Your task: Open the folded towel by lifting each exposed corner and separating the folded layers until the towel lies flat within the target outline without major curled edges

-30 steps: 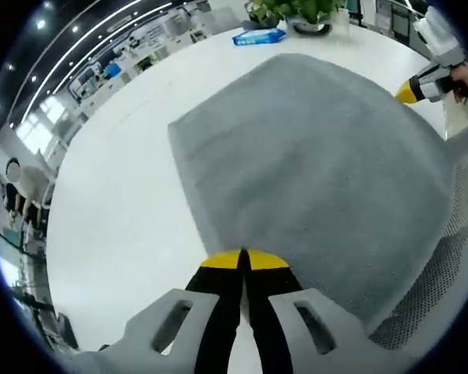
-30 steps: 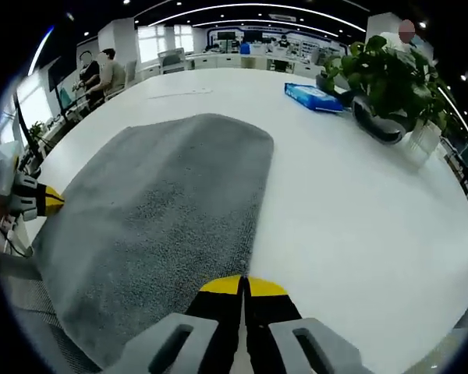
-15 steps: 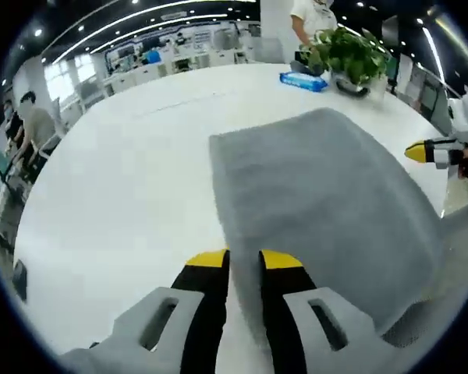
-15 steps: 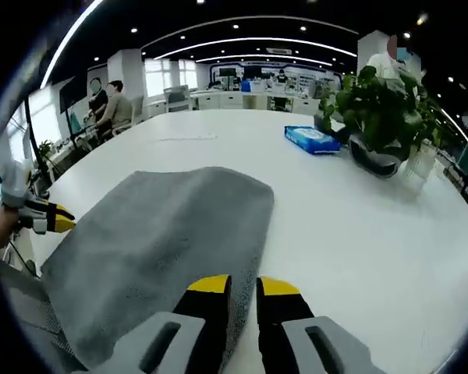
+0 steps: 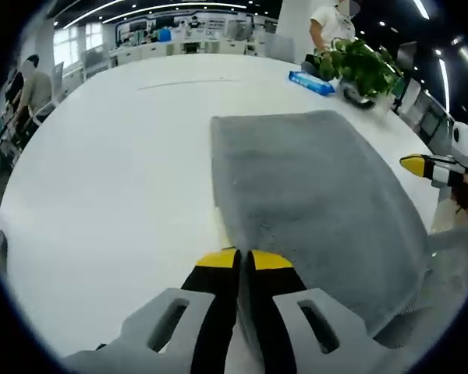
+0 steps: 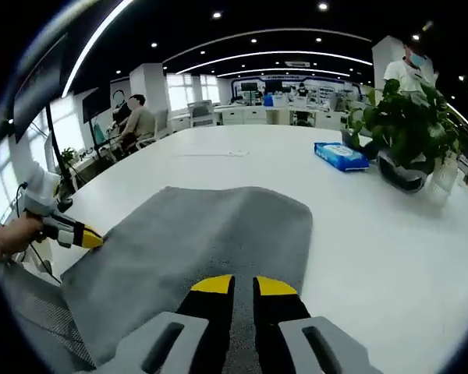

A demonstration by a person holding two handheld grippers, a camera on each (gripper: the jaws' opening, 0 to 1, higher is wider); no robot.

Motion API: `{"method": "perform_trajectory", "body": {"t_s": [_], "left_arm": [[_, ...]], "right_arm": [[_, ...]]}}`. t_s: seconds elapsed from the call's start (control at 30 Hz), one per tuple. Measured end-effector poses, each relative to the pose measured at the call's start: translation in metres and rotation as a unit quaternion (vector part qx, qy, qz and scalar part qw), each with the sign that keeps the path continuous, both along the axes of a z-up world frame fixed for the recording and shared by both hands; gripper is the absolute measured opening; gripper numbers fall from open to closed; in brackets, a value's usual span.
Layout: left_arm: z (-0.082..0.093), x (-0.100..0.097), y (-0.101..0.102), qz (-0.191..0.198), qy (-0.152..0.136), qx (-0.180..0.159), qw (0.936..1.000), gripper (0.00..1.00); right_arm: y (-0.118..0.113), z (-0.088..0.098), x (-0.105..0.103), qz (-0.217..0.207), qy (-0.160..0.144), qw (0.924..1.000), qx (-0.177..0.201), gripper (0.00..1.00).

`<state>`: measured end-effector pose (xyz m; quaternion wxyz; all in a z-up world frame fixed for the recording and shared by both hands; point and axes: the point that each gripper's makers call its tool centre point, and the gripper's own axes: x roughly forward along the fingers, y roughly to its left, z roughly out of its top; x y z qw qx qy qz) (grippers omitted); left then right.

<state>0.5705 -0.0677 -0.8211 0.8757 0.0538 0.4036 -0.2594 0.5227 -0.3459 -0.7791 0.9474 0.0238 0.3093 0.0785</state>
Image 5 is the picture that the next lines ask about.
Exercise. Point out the grey towel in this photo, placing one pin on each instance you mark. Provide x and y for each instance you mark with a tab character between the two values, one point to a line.
316	195

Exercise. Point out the green potted plant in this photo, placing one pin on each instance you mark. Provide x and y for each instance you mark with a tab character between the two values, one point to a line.
359	70

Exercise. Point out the blue wet wipes pack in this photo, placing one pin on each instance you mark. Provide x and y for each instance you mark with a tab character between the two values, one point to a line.
312	82

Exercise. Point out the grey office chair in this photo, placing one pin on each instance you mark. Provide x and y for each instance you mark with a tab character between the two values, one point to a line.
95	62

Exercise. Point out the blue container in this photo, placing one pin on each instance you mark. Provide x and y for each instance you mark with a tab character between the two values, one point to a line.
164	35

